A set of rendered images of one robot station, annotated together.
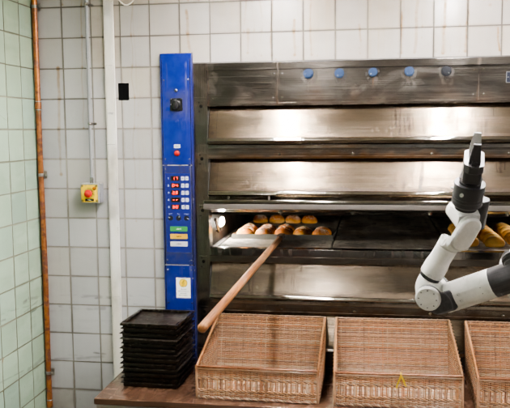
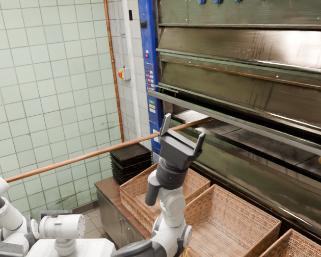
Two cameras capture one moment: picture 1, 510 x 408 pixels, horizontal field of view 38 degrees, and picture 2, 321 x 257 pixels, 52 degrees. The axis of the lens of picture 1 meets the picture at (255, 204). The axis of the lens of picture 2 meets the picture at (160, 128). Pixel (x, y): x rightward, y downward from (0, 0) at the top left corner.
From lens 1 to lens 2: 2.64 m
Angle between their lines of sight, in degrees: 51
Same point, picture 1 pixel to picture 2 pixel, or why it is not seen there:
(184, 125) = (149, 39)
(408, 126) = (260, 50)
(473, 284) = not seen: outside the picture
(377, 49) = not seen: outside the picture
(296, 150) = (197, 61)
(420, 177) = (268, 97)
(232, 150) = (170, 57)
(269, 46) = not seen: outside the picture
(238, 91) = (171, 14)
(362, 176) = (231, 87)
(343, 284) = (221, 163)
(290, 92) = (193, 16)
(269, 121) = (184, 37)
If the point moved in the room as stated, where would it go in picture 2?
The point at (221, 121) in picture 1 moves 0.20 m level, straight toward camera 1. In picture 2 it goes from (165, 35) to (144, 39)
